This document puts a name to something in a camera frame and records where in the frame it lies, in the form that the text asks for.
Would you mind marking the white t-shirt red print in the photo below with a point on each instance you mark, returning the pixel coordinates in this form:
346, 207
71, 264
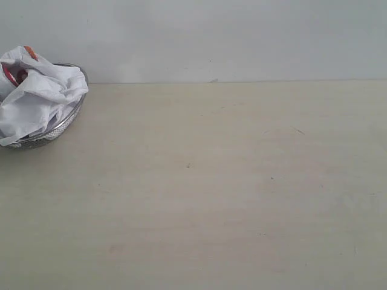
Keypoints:
39, 93

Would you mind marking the metal mesh basket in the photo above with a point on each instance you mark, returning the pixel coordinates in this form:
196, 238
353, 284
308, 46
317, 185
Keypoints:
65, 124

